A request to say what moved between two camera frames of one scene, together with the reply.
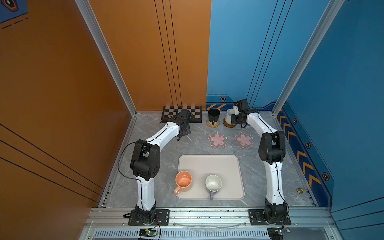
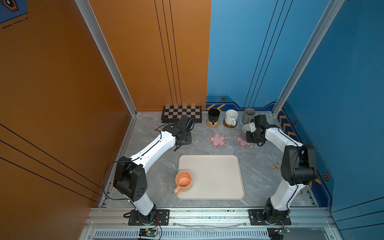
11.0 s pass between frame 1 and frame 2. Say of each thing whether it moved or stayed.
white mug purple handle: moved
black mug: stayed
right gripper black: moved
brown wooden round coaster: stayed
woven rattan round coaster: stayed
